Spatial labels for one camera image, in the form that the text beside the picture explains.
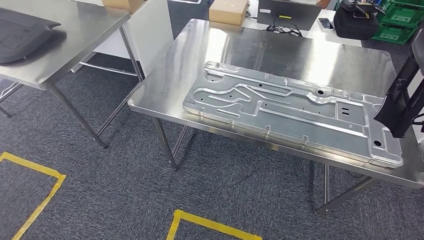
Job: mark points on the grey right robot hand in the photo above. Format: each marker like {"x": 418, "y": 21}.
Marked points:
{"x": 419, "y": 49}

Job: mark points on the black plastic plate bracket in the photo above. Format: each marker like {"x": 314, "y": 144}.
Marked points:
{"x": 389, "y": 116}

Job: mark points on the stainless steel workbench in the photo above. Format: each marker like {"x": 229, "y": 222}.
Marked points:
{"x": 265, "y": 49}

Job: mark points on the green plastic crate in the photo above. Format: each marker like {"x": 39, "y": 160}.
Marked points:
{"x": 400, "y": 15}
{"x": 392, "y": 34}

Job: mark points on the black carry bag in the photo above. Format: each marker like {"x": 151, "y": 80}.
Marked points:
{"x": 354, "y": 24}

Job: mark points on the smartphone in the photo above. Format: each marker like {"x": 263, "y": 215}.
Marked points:
{"x": 326, "y": 24}

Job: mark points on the white table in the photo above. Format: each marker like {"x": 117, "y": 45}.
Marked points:
{"x": 318, "y": 36}
{"x": 152, "y": 39}

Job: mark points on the dark grey laptop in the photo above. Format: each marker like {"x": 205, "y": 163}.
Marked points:
{"x": 288, "y": 13}

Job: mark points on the stamped sheet metal panel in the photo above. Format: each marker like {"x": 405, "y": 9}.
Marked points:
{"x": 298, "y": 112}

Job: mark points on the cardboard box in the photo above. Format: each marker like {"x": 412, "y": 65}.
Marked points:
{"x": 122, "y": 4}
{"x": 228, "y": 11}

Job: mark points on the stainless steel table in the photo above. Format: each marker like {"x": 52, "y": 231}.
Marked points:
{"x": 82, "y": 30}

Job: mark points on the black moulded plastic panel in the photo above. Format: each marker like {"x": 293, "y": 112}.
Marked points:
{"x": 26, "y": 36}

